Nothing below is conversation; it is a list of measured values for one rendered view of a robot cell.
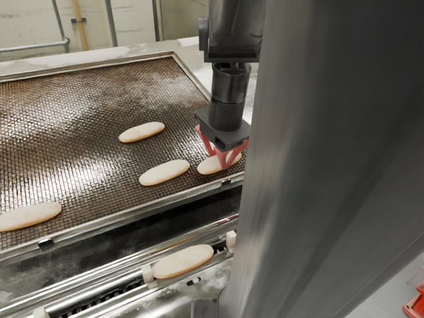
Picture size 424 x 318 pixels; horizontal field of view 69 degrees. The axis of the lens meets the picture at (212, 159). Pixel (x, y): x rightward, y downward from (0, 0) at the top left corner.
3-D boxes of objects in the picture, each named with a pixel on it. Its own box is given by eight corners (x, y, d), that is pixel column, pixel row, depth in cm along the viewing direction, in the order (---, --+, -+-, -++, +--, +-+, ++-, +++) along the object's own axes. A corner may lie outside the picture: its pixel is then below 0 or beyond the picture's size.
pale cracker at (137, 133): (123, 146, 62) (122, 141, 61) (115, 135, 64) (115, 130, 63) (168, 130, 66) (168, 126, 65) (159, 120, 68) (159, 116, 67)
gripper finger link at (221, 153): (223, 147, 63) (229, 109, 57) (246, 168, 59) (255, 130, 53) (195, 159, 60) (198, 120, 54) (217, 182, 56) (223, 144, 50)
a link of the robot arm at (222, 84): (214, 67, 43) (255, 69, 43) (213, 45, 48) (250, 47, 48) (210, 108, 48) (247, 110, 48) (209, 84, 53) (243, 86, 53)
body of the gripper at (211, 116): (221, 109, 59) (225, 74, 54) (256, 139, 53) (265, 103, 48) (192, 119, 56) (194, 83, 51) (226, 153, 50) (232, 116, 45)
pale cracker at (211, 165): (204, 178, 57) (204, 175, 56) (192, 166, 59) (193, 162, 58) (245, 159, 62) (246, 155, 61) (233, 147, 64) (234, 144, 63)
